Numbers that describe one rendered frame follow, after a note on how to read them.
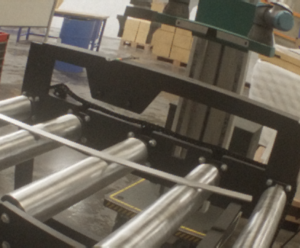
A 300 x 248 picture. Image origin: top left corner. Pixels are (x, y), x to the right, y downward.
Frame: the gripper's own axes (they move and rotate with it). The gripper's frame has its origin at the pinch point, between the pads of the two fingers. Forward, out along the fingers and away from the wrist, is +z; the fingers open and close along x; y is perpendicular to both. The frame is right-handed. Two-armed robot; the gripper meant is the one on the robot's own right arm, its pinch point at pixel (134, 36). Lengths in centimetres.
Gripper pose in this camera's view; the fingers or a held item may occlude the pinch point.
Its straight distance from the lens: 189.8
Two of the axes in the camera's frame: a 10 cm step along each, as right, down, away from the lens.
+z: -2.2, 9.4, 2.7
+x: -8.9, -3.1, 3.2
